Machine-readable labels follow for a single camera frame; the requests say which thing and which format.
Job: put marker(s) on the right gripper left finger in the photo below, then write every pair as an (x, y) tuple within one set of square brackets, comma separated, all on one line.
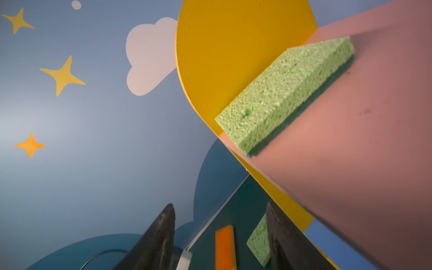
[(154, 249)]

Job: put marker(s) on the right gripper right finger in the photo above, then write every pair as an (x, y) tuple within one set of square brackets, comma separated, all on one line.
[(290, 248)]

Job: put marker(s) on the green sponge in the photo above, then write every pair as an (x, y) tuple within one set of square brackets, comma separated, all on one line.
[(258, 243), (283, 91)]

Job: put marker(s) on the yellow shelf pink blue boards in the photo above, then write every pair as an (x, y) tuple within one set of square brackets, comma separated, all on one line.
[(360, 157)]

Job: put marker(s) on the orange sponge far left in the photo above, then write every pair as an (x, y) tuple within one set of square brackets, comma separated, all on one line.
[(225, 253)]

